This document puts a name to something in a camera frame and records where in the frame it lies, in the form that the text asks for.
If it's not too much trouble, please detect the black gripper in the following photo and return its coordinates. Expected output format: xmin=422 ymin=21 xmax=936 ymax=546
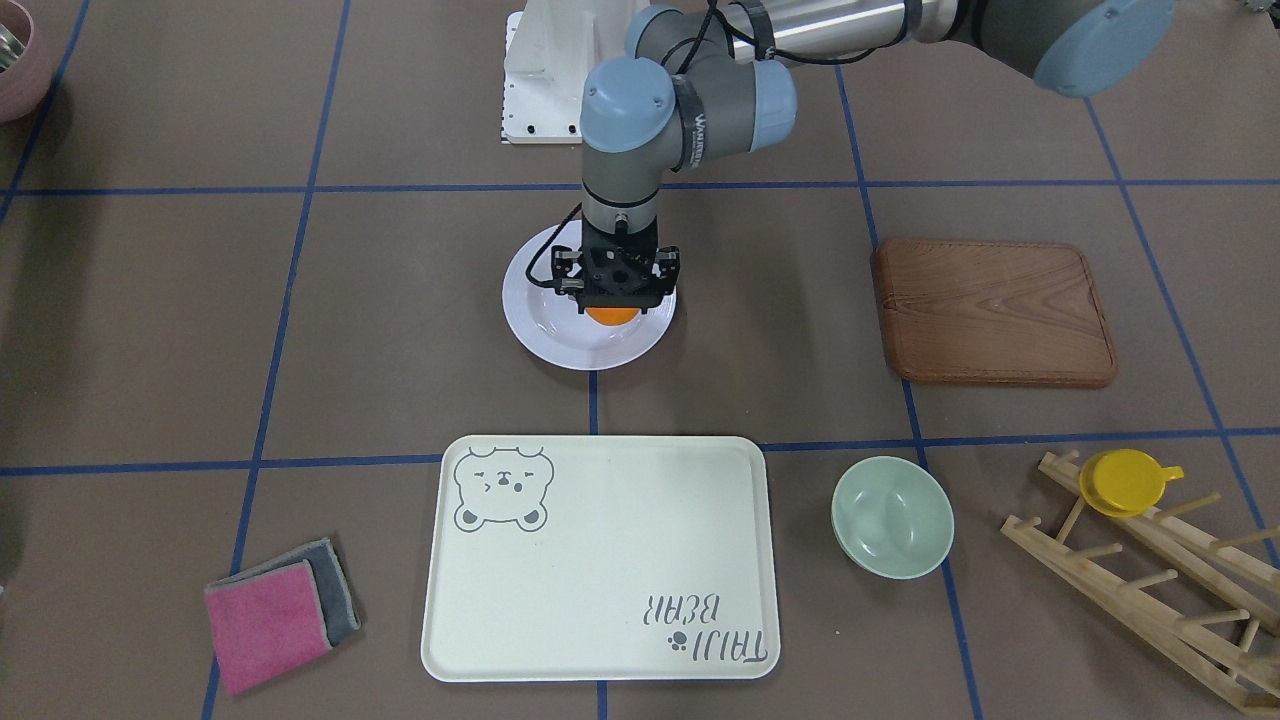
xmin=550 ymin=222 xmax=681 ymax=313

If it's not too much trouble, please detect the orange fruit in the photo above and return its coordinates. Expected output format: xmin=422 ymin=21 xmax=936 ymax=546
xmin=585 ymin=307 xmax=641 ymax=327

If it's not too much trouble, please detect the white round plate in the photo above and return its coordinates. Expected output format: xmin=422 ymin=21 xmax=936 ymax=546
xmin=502 ymin=225 xmax=678 ymax=372

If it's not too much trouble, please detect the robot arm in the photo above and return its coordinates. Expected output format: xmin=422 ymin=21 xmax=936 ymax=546
xmin=525 ymin=1 xmax=1175 ymax=313

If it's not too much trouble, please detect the cream bear tray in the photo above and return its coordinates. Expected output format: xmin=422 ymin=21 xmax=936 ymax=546
xmin=420 ymin=436 xmax=781 ymax=682

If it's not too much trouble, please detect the wooden cutting board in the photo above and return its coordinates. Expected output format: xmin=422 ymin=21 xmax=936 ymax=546
xmin=870 ymin=238 xmax=1119 ymax=389

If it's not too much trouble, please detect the green bowl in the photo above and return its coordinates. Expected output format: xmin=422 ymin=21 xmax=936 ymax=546
xmin=829 ymin=456 xmax=955 ymax=582

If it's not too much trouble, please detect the grey cloth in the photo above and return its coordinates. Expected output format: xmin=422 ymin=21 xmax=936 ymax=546
xmin=205 ymin=537 xmax=361 ymax=647

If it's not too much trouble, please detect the pink cloth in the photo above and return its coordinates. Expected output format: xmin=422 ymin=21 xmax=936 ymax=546
xmin=204 ymin=560 xmax=333 ymax=694

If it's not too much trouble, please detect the yellow mug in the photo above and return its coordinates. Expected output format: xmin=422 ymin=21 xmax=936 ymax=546
xmin=1078 ymin=448 xmax=1185 ymax=518

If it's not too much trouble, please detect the metal scoop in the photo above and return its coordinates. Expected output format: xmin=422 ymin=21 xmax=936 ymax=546
xmin=0 ymin=23 xmax=26 ymax=72

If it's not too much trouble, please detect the wooden dish rack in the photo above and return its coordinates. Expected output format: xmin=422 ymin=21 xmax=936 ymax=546
xmin=1000 ymin=451 xmax=1279 ymax=719

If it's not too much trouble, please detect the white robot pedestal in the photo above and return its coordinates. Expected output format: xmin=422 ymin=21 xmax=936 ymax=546
xmin=502 ymin=1 xmax=678 ymax=154

